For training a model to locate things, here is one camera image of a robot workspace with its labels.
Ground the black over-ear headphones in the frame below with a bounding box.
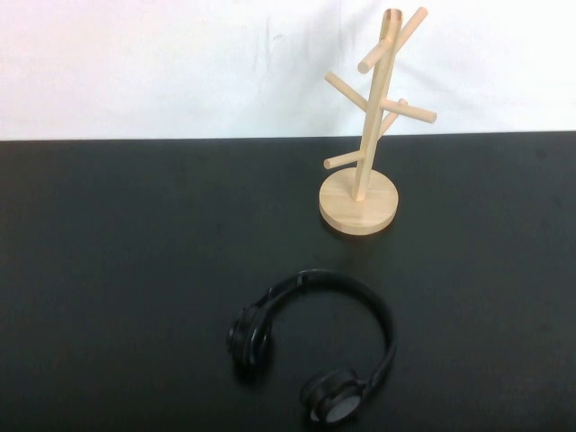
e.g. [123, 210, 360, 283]
[224, 268, 399, 427]

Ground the light wooden headphone stand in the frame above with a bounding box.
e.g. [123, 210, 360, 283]
[318, 6, 438, 237]

